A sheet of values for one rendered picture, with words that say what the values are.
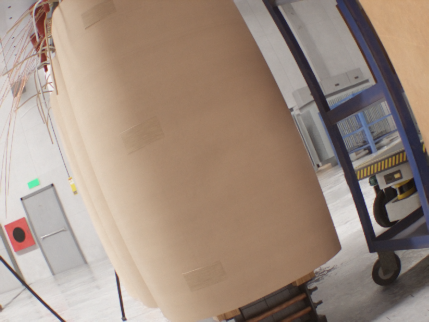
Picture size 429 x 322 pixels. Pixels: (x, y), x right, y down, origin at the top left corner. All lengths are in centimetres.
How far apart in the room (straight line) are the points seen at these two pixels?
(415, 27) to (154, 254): 83
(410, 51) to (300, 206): 63
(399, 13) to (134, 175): 75
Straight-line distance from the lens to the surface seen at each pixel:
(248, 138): 140
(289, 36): 169
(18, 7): 208
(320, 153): 1151
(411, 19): 90
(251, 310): 154
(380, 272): 168
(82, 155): 188
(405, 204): 232
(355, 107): 146
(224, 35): 146
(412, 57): 94
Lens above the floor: 47
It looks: 3 degrees up
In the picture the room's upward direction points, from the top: 23 degrees counter-clockwise
